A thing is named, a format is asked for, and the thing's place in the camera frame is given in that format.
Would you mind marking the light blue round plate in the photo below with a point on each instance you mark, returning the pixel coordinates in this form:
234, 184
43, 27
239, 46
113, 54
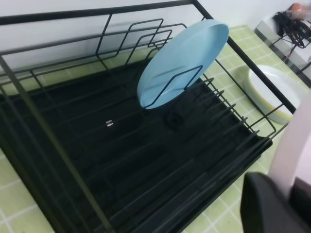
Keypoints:
181, 62

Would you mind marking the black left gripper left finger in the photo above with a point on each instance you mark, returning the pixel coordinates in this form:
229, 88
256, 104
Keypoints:
265, 210

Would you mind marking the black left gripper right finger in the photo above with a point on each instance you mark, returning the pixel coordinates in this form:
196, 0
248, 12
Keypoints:
300, 198

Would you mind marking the pink round plate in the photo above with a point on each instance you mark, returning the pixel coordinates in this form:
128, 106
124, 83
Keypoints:
292, 158

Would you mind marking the stacked white oval dishes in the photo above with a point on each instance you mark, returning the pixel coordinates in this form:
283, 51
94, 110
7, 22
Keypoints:
266, 100

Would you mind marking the small white tag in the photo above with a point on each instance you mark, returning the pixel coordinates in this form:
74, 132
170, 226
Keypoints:
109, 123

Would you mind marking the black wire dish rack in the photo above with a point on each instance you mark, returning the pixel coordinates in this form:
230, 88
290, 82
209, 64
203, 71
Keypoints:
56, 47

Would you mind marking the black plastic drip tray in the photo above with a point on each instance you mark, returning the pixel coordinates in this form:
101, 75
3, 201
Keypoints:
152, 171

